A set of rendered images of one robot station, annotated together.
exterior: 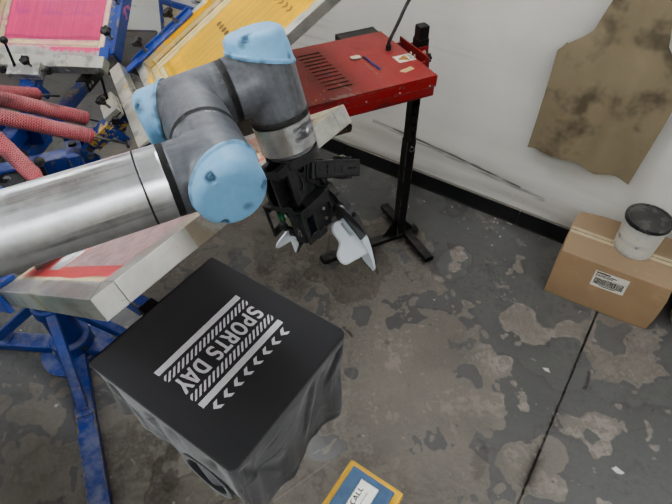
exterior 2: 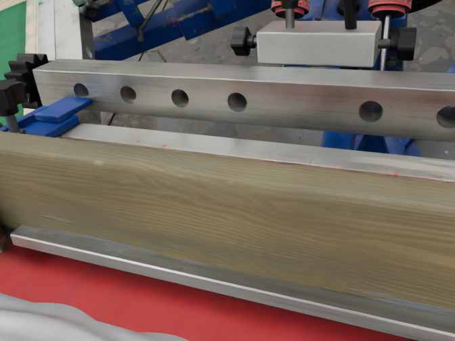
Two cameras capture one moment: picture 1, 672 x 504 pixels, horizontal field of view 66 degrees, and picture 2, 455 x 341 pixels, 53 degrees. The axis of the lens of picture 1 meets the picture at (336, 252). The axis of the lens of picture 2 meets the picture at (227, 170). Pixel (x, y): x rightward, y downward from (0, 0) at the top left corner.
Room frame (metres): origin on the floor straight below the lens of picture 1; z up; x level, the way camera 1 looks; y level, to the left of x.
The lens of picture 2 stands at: (1.00, 0.45, 1.52)
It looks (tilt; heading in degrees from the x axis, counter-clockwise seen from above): 56 degrees down; 97
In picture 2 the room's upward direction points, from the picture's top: 29 degrees counter-clockwise
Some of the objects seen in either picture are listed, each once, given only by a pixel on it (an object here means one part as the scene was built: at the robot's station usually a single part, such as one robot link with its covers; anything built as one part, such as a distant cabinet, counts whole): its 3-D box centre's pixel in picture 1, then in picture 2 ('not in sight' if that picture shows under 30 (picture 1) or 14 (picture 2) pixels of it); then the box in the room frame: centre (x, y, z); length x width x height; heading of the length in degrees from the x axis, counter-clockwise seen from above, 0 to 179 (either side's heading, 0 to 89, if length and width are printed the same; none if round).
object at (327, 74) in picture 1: (350, 74); not in sight; (2.01, -0.06, 1.06); 0.61 x 0.46 x 0.12; 116
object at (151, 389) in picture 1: (220, 346); not in sight; (0.76, 0.30, 0.95); 0.48 x 0.44 x 0.01; 56
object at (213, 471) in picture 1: (179, 429); not in sight; (0.61, 0.41, 0.79); 0.46 x 0.09 x 0.33; 56
